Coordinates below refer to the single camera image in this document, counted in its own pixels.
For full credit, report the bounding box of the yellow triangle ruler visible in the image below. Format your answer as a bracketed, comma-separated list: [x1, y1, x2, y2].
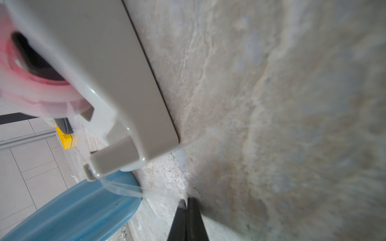
[55, 127, 76, 150]

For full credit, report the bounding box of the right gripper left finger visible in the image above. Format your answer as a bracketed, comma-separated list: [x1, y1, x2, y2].
[167, 199, 187, 241]

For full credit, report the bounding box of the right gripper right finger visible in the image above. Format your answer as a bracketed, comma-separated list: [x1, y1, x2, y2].
[187, 197, 209, 241]

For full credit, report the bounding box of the blue ribbed vase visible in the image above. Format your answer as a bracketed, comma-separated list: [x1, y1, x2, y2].
[2, 180, 141, 241]

